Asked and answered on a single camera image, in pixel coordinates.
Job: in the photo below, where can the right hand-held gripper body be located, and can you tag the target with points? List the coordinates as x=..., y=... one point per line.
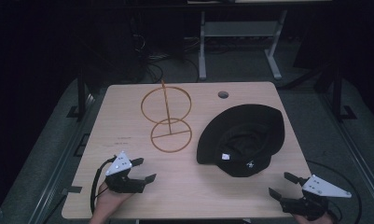
x=323, y=189

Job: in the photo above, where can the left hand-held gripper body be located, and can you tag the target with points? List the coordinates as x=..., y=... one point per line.
x=118, y=165

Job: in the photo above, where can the black bucket hat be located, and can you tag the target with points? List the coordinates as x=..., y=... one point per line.
x=240, y=140

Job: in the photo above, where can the person's right hand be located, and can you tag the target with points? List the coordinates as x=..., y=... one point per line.
x=312, y=220

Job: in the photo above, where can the person's left hand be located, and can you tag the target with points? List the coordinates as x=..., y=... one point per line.
x=108, y=200

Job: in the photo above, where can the black metal stand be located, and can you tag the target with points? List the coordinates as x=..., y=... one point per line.
x=81, y=93
x=338, y=93

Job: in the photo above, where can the dark computer tower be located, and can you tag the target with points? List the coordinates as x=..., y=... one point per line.
x=125, y=46

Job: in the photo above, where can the metal floor rail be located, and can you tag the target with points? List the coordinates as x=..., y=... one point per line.
x=354, y=146
x=62, y=161

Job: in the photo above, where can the grey metal table frame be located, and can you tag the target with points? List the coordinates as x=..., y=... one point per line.
x=240, y=29

